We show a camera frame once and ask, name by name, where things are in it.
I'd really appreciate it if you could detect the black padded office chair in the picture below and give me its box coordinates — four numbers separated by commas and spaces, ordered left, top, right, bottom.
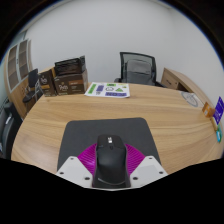
0, 101, 24, 160

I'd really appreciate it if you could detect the small black office chair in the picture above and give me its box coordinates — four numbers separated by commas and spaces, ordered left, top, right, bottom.
22, 68, 43, 104

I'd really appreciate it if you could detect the purple card package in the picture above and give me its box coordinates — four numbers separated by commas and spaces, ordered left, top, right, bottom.
213, 96, 224, 126

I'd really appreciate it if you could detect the orange cardboard box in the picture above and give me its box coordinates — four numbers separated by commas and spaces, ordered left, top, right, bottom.
201, 101, 217, 119

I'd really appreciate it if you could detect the dark grey mouse pad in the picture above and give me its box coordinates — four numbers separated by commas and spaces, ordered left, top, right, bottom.
56, 117, 162, 172

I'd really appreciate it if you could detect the wooden side desk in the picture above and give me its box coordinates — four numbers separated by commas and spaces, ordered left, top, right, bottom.
160, 67, 204, 98

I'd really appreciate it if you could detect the small brown cardboard box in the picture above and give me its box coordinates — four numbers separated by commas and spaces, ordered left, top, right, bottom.
38, 68, 58, 98

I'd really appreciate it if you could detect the white printed paper sheet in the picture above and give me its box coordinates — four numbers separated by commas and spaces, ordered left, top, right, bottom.
84, 81, 131, 99

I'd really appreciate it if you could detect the large brown cardboard box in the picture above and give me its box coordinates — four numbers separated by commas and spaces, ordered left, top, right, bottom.
53, 68, 89, 97

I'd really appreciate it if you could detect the black computer mouse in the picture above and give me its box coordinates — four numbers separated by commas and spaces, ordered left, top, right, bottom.
92, 134, 132, 190

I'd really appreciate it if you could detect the wooden shelf unit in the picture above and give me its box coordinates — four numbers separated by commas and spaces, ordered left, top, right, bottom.
3, 38, 38, 119

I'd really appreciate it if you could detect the black box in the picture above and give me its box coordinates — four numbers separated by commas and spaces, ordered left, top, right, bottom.
54, 55, 87, 77

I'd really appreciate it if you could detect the black mesh office chair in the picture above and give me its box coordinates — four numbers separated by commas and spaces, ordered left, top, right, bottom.
114, 51, 166, 88

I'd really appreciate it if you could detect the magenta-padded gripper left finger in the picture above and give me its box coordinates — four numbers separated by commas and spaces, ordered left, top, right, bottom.
55, 143, 98, 188

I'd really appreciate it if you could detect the round white printed disc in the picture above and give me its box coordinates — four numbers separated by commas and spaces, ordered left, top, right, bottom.
180, 91, 204, 108

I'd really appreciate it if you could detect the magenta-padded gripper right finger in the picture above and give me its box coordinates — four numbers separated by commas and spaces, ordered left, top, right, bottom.
124, 142, 168, 188

